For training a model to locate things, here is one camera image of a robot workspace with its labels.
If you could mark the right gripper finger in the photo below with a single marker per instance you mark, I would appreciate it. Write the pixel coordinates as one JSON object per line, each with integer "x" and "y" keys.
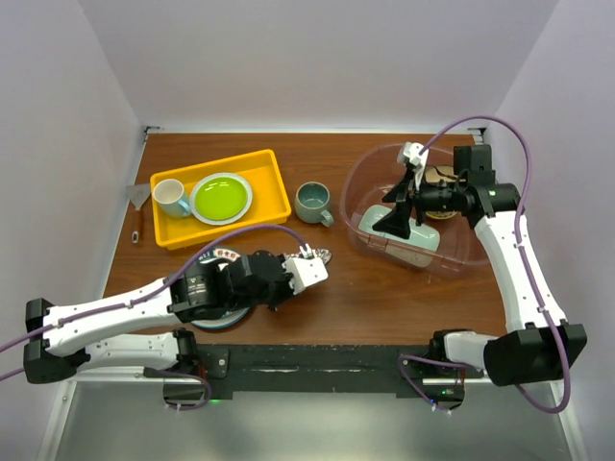
{"x": 399, "y": 193}
{"x": 396, "y": 221}

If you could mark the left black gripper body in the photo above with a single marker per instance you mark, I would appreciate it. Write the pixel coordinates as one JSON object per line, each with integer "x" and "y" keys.
{"x": 276, "y": 293}

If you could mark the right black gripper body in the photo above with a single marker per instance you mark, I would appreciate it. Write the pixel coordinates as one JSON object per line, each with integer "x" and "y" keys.
{"x": 435, "y": 197}

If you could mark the brown floral cream-inside bowl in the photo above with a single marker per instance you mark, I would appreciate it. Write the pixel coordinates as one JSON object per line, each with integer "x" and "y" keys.
{"x": 435, "y": 175}

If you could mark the light-teal divided rectangular dish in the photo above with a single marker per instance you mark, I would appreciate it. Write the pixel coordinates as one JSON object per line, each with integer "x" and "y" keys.
{"x": 413, "y": 251}

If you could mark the blue floral plate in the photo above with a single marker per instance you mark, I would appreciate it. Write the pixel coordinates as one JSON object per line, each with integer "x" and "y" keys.
{"x": 324, "y": 254}

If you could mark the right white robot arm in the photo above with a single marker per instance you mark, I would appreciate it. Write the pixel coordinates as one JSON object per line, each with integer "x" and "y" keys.
{"x": 539, "y": 344}

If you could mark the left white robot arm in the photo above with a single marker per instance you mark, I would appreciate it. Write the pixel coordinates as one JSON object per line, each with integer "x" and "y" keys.
{"x": 144, "y": 327}

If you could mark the clear pink plastic bin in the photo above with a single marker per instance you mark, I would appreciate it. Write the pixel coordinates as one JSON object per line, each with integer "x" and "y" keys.
{"x": 369, "y": 179}

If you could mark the light-blue bottom plate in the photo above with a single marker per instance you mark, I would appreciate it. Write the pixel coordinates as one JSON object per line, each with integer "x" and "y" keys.
{"x": 221, "y": 255}

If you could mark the yellow plastic tray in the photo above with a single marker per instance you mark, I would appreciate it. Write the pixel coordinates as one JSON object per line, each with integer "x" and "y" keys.
{"x": 270, "y": 204}

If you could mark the teal speckled ceramic mug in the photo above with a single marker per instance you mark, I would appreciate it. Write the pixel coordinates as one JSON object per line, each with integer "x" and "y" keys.
{"x": 312, "y": 204}

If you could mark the light-blue scalloped plate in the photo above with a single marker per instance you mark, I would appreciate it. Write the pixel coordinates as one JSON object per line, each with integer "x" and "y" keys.
{"x": 223, "y": 222}

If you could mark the green plate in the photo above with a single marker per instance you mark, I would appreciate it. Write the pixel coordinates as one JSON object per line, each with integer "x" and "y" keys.
{"x": 220, "y": 199}

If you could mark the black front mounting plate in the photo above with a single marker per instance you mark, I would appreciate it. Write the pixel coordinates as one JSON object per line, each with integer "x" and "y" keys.
{"x": 306, "y": 369}

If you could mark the white light-blue mug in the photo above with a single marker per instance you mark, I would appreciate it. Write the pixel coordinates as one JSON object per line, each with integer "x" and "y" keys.
{"x": 170, "y": 195}

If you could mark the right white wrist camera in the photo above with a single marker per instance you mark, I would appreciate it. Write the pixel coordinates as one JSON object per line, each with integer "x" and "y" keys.
{"x": 414, "y": 156}

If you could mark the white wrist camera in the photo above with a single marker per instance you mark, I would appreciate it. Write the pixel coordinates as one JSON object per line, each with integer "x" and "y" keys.
{"x": 414, "y": 156}
{"x": 305, "y": 272}

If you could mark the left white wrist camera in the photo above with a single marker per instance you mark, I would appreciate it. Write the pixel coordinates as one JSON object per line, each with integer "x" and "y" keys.
{"x": 305, "y": 272}

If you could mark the metal scraper wooden handle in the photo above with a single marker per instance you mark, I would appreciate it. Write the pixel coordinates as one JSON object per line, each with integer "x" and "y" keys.
{"x": 138, "y": 195}

